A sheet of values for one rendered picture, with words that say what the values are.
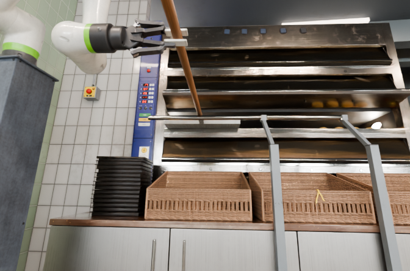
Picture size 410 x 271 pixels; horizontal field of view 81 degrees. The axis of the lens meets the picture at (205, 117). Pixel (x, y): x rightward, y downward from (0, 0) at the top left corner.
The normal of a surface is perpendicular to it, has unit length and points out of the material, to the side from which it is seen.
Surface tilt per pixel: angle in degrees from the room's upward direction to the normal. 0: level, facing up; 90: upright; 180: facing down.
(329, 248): 90
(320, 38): 90
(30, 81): 90
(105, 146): 90
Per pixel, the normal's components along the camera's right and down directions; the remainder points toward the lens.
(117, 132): -0.05, -0.29
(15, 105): 0.99, -0.02
